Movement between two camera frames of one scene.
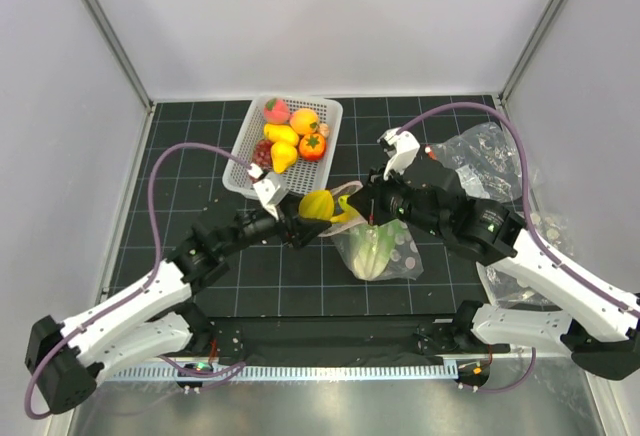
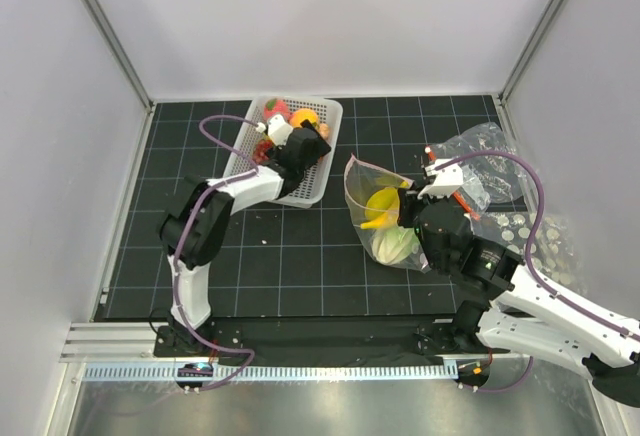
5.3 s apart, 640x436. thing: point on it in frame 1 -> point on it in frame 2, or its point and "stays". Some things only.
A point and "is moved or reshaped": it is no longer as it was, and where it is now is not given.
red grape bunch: (262, 154) stays
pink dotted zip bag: (383, 251) is moved or reshaped
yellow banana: (349, 214) is moved or reshaped
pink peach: (276, 111) stays
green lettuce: (373, 248) -> (393, 245)
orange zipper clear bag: (485, 160) stays
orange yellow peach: (304, 121) stays
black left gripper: (301, 231) -> (320, 149)
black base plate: (339, 341) stays
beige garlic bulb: (323, 129) stays
